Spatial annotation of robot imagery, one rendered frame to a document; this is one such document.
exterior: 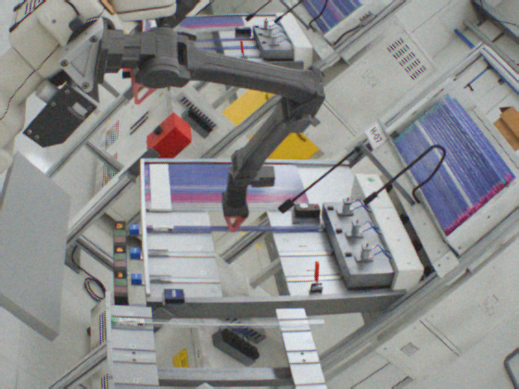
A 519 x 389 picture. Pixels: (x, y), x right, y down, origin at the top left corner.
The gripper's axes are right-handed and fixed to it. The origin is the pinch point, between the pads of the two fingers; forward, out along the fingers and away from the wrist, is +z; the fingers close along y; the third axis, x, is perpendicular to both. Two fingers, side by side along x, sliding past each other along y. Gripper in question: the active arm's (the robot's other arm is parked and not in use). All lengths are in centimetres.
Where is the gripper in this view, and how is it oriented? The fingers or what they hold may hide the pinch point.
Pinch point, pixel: (233, 228)
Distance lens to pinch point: 207.7
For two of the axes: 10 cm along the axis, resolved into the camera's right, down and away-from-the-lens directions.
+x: -9.8, 0.0, -1.8
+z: -1.0, 8.2, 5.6
